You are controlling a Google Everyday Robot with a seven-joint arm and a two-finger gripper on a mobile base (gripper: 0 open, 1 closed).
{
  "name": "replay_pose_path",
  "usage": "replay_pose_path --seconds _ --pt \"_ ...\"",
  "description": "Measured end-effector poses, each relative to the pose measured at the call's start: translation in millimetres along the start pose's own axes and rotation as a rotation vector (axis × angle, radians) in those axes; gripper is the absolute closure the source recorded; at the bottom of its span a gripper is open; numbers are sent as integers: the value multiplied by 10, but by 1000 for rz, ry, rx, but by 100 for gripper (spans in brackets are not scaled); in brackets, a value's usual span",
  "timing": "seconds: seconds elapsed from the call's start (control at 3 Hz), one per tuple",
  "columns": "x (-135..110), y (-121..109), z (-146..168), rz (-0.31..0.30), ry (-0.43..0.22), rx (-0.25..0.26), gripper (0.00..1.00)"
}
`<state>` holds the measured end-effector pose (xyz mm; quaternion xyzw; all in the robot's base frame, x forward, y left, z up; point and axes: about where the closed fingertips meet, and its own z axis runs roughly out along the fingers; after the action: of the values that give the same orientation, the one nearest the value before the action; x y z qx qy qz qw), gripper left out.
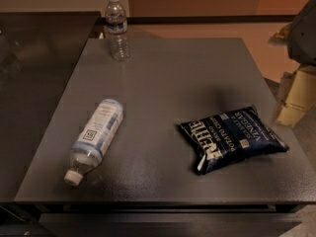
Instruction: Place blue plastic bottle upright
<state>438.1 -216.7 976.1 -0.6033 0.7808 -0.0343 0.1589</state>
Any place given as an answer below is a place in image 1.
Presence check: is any blue label plastic bottle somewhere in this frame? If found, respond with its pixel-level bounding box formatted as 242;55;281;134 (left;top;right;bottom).
64;99;123;186

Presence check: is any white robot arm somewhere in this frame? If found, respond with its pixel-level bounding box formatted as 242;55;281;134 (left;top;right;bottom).
269;0;316;126

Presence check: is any clear plastic water bottle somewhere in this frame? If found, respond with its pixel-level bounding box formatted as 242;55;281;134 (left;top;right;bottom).
105;0;129;61

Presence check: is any dark blue chips bag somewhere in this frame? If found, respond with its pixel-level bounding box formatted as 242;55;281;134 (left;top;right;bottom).
179;106;289;175

